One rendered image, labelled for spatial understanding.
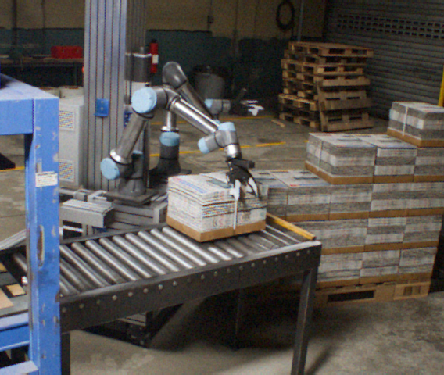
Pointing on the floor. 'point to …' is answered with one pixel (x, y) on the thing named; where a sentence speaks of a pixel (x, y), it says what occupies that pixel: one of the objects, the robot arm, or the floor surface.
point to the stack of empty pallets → (312, 116)
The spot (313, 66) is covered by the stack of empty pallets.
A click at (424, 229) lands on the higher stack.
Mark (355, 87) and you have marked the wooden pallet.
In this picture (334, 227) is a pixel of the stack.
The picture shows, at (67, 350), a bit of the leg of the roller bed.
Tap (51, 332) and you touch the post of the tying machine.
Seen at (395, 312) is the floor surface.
